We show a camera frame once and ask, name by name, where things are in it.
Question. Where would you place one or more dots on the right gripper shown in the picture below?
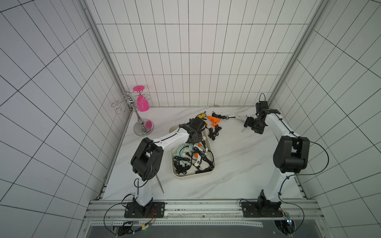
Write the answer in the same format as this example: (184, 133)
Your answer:
(251, 123)

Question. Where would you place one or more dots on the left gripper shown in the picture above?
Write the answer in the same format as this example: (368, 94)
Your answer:
(199, 139)

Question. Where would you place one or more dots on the cream storage tray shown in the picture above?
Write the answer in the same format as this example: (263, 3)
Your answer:
(183, 168)

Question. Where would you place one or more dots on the white Greeler glue gun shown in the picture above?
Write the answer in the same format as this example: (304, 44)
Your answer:
(244, 119)

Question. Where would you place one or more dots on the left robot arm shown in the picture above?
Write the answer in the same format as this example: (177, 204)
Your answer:
(147, 159)

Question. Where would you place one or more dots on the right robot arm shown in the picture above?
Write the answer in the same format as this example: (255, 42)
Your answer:
(290, 156)

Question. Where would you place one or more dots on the yellow glue gun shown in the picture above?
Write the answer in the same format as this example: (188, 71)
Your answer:
(202, 115)

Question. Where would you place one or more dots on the orange glue gun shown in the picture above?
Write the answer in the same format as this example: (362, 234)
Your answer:
(215, 129)

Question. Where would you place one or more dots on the chrome cup rack stand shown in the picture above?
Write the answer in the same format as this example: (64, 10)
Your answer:
(129, 103)

